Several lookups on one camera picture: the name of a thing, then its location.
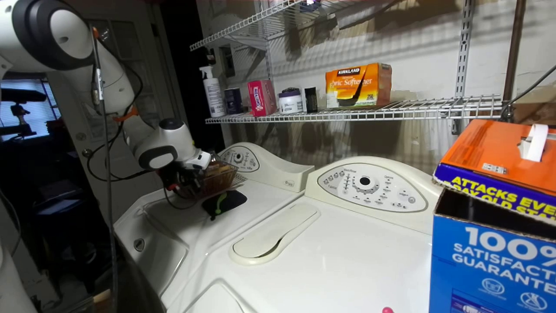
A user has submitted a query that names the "right white washing machine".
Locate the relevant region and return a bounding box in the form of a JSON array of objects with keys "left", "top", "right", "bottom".
[{"left": 167, "top": 156, "right": 441, "bottom": 313}]

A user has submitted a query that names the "left white washing machine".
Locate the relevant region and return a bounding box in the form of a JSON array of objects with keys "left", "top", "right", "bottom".
[{"left": 115, "top": 142, "right": 313, "bottom": 313}]

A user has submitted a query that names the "white washing machine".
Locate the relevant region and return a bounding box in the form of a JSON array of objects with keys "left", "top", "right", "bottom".
[
  {"left": 167, "top": 156, "right": 441, "bottom": 313},
  {"left": 115, "top": 142, "right": 313, "bottom": 313}
]

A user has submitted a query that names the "white spray bottle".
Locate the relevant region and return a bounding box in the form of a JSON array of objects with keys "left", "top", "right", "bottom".
[{"left": 200, "top": 66, "right": 226, "bottom": 116}]

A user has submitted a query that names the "white jar purple lid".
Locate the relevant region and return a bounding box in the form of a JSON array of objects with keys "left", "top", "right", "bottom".
[{"left": 278, "top": 88, "right": 302, "bottom": 113}]

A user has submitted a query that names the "green stick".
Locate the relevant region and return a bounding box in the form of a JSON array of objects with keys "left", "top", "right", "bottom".
[{"left": 215, "top": 193, "right": 228, "bottom": 215}]

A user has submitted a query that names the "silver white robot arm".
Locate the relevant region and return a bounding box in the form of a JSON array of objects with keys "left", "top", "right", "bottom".
[{"left": 0, "top": 0, "right": 212, "bottom": 193}]

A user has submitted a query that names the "orange Kirkland box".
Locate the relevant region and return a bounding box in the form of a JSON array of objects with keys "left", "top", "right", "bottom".
[{"left": 325, "top": 62, "right": 393, "bottom": 109}]

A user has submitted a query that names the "white wire shelf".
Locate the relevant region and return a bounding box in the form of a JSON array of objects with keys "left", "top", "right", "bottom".
[{"left": 207, "top": 95, "right": 502, "bottom": 125}]

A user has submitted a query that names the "black cloth pad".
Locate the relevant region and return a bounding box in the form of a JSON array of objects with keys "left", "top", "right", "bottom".
[{"left": 201, "top": 189, "right": 247, "bottom": 219}]

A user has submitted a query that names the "pink and grey box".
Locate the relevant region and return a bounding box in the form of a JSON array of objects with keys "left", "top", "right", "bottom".
[{"left": 248, "top": 80, "right": 276, "bottom": 116}]

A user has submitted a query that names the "dark blue canister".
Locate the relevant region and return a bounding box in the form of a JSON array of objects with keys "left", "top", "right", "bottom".
[{"left": 224, "top": 88, "right": 243, "bottom": 114}]

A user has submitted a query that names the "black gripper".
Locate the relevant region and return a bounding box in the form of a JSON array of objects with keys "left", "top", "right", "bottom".
[{"left": 162, "top": 149, "right": 212, "bottom": 194}]

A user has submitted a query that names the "blue and orange carton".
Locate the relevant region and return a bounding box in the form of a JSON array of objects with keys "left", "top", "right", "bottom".
[{"left": 429, "top": 119, "right": 556, "bottom": 313}]

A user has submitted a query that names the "black cable with orange ring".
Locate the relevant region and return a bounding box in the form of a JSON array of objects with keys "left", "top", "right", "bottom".
[{"left": 83, "top": 24, "right": 175, "bottom": 313}]

